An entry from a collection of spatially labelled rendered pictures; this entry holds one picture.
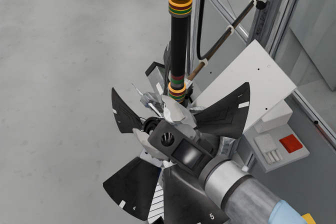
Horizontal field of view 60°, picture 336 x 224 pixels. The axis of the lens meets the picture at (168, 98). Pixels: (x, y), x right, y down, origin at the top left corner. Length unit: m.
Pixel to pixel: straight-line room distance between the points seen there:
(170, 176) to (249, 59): 0.53
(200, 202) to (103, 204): 1.36
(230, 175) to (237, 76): 0.73
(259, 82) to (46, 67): 2.43
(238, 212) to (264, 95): 0.68
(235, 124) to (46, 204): 1.78
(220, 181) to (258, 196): 0.06
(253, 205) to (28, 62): 3.01
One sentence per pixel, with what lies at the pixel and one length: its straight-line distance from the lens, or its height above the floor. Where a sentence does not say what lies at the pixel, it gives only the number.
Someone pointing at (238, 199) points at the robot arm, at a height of 1.66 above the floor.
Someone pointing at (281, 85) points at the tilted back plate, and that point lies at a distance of 1.08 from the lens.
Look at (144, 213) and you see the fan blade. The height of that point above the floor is 0.94.
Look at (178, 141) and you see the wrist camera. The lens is 0.48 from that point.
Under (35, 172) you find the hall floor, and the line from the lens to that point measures 2.51.
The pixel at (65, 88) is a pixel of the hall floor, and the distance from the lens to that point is 2.91.
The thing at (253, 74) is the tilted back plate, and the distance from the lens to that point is 1.14.
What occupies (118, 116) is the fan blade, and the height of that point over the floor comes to 1.03.
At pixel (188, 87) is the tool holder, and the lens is 0.75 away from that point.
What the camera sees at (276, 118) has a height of 0.96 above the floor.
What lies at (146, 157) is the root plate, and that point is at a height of 1.11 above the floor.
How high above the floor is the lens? 2.10
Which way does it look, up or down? 52 degrees down
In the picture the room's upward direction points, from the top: straight up
